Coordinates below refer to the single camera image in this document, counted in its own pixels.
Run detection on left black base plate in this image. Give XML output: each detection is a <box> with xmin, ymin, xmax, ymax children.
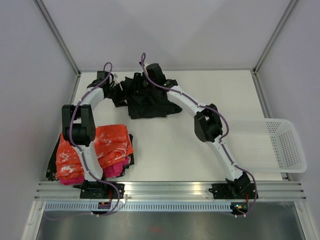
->
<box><xmin>77</xmin><ymin>181</ymin><xmax>125</xmax><ymax>200</ymax></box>

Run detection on left aluminium frame post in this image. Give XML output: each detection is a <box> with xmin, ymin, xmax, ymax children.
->
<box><xmin>33</xmin><ymin>0</ymin><xmax>81</xmax><ymax>77</ymax></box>

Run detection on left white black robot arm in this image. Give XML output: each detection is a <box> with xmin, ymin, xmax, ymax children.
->
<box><xmin>61</xmin><ymin>70</ymin><xmax>117</xmax><ymax>199</ymax></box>

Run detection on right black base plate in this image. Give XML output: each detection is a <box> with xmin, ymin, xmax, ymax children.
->
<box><xmin>208</xmin><ymin>183</ymin><xmax>258</xmax><ymax>200</ymax></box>

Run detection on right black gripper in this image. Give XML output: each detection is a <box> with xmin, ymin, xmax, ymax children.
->
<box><xmin>126</xmin><ymin>72</ymin><xmax>156</xmax><ymax>94</ymax></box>

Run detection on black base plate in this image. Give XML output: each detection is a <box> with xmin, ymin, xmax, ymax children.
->
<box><xmin>208</xmin><ymin>183</ymin><xmax>258</xmax><ymax>200</ymax></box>
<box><xmin>77</xmin><ymin>181</ymin><xmax>125</xmax><ymax>200</ymax></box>

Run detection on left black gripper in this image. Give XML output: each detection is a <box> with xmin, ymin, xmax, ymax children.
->
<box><xmin>106</xmin><ymin>81</ymin><xmax>136</xmax><ymax>109</ymax></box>

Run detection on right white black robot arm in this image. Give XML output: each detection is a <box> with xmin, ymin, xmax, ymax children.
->
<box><xmin>128</xmin><ymin>62</ymin><xmax>251</xmax><ymax>198</ymax></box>

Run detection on white slotted cable duct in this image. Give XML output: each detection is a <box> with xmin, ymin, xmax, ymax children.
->
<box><xmin>44</xmin><ymin>201</ymin><xmax>232</xmax><ymax>212</ymax></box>

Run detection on aluminium frame post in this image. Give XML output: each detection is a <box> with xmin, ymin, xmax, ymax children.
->
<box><xmin>33</xmin><ymin>0</ymin><xmax>81</xmax><ymax>77</ymax></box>
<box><xmin>252</xmin><ymin>0</ymin><xmax>301</xmax><ymax>75</ymax></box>

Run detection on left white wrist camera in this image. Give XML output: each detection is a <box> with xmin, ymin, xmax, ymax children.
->
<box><xmin>112</xmin><ymin>73</ymin><xmax>119</xmax><ymax>82</ymax></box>

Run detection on pink folded trousers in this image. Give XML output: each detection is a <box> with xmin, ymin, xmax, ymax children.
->
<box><xmin>58</xmin><ymin>155</ymin><xmax>134</xmax><ymax>186</ymax></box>

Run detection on orange white folded trousers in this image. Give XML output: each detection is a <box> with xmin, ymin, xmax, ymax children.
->
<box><xmin>55</xmin><ymin>124</ymin><xmax>134</xmax><ymax>185</ymax></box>

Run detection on right aluminium frame post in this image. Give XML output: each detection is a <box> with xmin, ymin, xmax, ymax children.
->
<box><xmin>252</xmin><ymin>0</ymin><xmax>301</xmax><ymax>75</ymax></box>

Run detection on aluminium mounting rail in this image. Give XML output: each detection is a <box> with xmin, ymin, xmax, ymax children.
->
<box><xmin>33</xmin><ymin>181</ymin><xmax>307</xmax><ymax>202</ymax></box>

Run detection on white plastic basket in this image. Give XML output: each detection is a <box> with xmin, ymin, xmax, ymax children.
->
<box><xmin>224</xmin><ymin>118</ymin><xmax>307</xmax><ymax>174</ymax></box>

